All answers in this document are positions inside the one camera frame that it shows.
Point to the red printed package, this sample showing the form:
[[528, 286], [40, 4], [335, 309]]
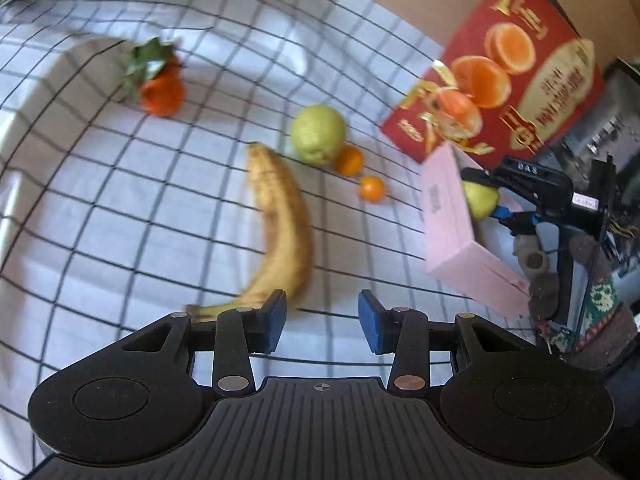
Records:
[[500, 65]]

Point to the person's right forearm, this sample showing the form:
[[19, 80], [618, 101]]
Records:
[[615, 330]]

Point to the white checked tablecloth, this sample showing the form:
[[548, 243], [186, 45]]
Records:
[[150, 210]]

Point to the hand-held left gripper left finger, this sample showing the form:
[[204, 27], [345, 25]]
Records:
[[275, 320]]

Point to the yellow-green guava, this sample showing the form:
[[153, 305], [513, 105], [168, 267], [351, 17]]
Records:
[[480, 200], [317, 132]]

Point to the pink cardboard box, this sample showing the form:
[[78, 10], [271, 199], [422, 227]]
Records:
[[450, 240]]

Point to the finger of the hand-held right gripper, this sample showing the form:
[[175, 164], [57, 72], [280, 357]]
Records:
[[480, 177], [517, 219]]

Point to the small orange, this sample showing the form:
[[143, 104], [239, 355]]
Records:
[[349, 161], [372, 189]]

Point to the person's right hand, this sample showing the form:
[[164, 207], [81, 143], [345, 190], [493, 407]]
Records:
[[542, 285]]

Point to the red tangerine with leaves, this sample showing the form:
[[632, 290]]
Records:
[[162, 92]]

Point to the yellow banana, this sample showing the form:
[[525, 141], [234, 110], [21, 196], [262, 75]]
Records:
[[282, 220]]

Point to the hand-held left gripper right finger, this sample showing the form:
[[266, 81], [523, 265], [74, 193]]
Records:
[[369, 322]]

